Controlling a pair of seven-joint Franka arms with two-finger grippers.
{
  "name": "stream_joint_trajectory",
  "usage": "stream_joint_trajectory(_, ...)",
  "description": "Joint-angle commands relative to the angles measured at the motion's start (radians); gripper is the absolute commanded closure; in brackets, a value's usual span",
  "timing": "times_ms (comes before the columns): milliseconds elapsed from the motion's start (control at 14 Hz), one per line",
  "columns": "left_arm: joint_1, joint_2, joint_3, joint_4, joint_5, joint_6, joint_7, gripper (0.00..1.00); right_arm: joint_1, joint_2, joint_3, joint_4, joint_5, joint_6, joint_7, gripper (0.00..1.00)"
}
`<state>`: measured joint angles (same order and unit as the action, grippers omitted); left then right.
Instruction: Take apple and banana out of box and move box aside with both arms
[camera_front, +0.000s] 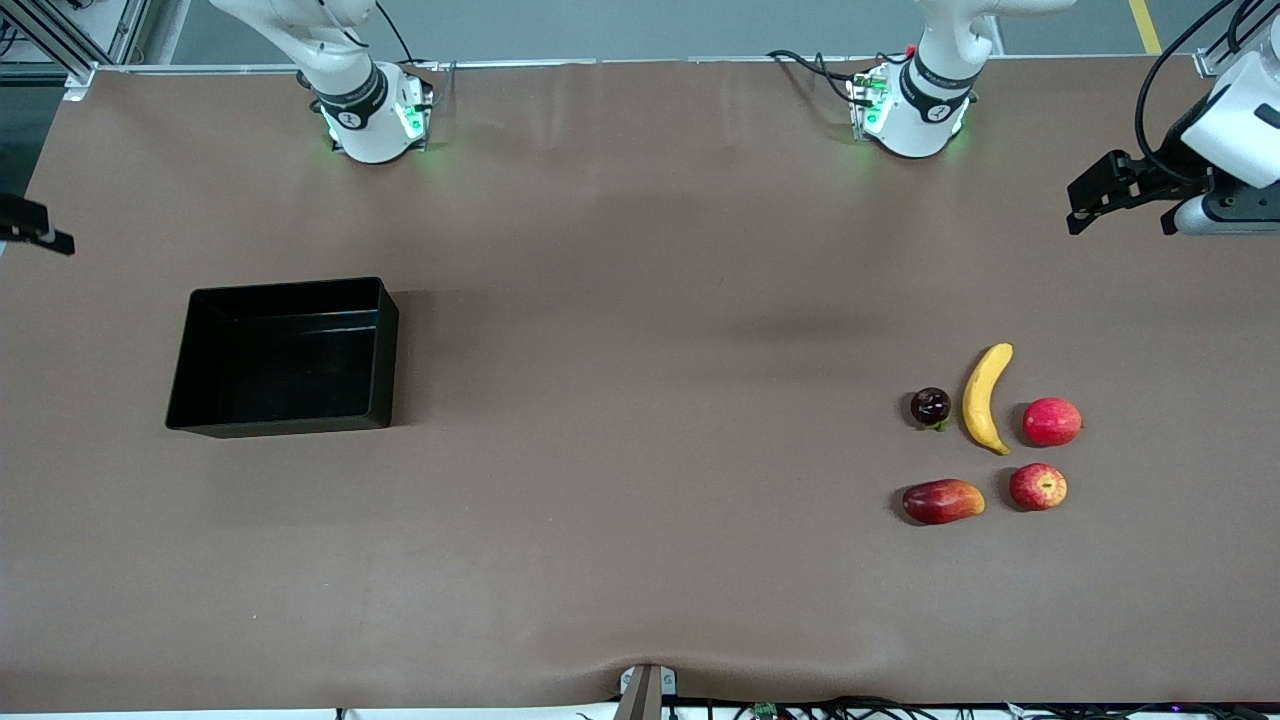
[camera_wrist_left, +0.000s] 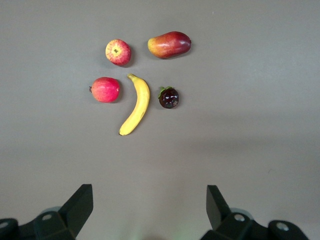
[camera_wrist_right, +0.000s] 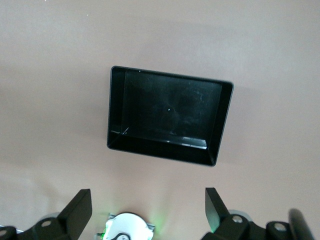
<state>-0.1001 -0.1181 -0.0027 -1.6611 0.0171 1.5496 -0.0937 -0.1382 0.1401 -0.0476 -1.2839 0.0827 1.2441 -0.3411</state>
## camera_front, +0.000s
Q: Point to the metal table clamp bracket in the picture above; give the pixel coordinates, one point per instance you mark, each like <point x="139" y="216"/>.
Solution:
<point x="640" y="695"/>

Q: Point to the small green circuit board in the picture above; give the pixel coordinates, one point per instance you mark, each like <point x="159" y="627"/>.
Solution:
<point x="766" y="711"/>

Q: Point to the yellow banana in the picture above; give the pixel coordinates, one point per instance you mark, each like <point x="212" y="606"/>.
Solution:
<point x="980" y="400"/>

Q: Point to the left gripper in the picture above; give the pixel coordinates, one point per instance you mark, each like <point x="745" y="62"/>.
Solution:
<point x="1176" y="164"/>

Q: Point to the dark purple mangosteen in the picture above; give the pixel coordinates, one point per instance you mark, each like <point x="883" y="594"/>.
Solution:
<point x="930" y="405"/>

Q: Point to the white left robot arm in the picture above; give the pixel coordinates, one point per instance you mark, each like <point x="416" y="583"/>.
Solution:
<point x="935" y="60"/>

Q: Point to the red yellow mango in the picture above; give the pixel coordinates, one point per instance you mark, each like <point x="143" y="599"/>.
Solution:
<point x="942" y="502"/>

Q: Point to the plain red peach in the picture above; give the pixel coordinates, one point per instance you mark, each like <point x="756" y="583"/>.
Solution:
<point x="1052" y="422"/>

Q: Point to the black rectangular plastic box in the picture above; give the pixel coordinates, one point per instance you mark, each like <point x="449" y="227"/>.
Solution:
<point x="280" y="370"/>

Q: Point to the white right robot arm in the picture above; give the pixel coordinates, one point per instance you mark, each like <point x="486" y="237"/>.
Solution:
<point x="340" y="60"/>

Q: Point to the aluminium frame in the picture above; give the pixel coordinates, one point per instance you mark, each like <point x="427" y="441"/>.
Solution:
<point x="132" y="25"/>
<point x="1210" y="62"/>

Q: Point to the small red yellow apple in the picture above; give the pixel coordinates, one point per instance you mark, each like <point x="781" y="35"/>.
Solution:
<point x="1038" y="487"/>

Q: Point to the brown table mat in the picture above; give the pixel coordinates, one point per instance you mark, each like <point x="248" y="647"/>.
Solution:
<point x="600" y="500"/>

